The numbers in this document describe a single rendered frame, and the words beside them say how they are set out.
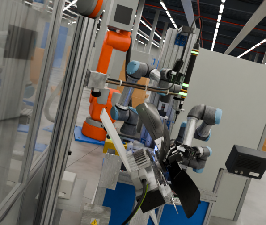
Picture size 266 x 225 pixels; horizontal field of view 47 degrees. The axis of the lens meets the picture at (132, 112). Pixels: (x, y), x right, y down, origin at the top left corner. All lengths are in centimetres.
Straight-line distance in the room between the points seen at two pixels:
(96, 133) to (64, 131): 443
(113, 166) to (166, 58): 137
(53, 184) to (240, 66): 287
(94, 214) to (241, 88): 264
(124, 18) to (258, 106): 298
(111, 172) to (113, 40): 432
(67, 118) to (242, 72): 280
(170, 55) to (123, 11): 311
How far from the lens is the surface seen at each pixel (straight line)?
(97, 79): 142
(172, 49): 282
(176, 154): 176
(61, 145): 143
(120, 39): 587
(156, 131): 180
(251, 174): 249
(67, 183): 172
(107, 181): 175
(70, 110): 139
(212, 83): 376
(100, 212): 175
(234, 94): 386
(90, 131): 586
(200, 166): 223
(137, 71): 245
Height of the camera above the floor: 168
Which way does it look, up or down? 10 degrees down
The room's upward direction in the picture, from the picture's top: 15 degrees clockwise
